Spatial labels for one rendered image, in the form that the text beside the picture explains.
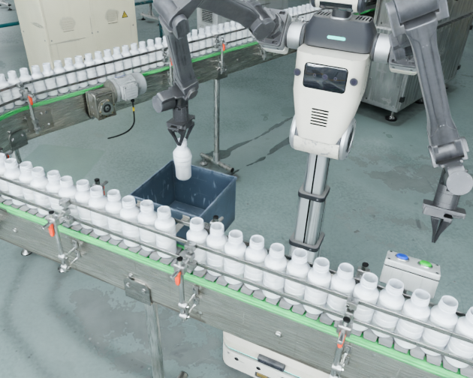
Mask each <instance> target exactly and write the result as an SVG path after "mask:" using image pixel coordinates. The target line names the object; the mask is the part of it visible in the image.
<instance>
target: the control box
mask: <svg viewBox="0 0 473 378"><path fill-rule="evenodd" d="M397 254H398V253H397V252H393V251H391V250H389V251H388V252H387V255H386V259H385V261H384V266H383V269H382V272H381V276H380V280H379V281H380V282H382V283H385V284H387V282H388V281H389V279H391V278H396V279H399V280H401V281H402V282H403V283H404V287H403V288H404V290H403V293H405V294H407V292H408V291H410V292H412V294H413V292H414V291H415V290H416V289H423V290H426V291H427V292H428V293H429V294H430V298H431V299H433V298H434V295H435V291H436V289H437V286H438V282H439V279H440V277H441V271H440V266H439V265H436V264H434V263H431V264H432V266H431V267H428V266H424V265H421V264H420V261H421V259H416V258H414V257H411V256H408V259H400V258H399V257H397V256H396V255H397Z"/></svg>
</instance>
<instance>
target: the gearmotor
mask: <svg viewBox="0 0 473 378"><path fill-rule="evenodd" d="M146 90H147V83H146V79H145V78H144V76H143V75H142V74H141V73H139V72H135V73H130V74H126V75H122V76H117V77H114V78H112V79H107V80H106V81H105V82H104V85H103V86H102V87H99V88H94V89H91V90H88V91H86V92H85V93H86V102H87V107H88V111H89V116H90V119H92V120H93V119H95V118H97V119H98V120H99V121H100V120H102V119H106V118H109V117H111V116H115V115H116V105H115V103H117V102H119V101H123V100H124V101H129V100H131V102H132V109H133V115H134V122H133V125H132V126H131V128H130V129H132V128H133V126H134V123H135V114H134V98H138V95H141V94H144V93H145V92H146ZM130 129H128V130H127V131H126V132H124V133H121V134H119V135H116V136H112V137H108V139H111V138H114V137H119V136H121V135H123V134H126V133H127V132H129V131H130Z"/></svg>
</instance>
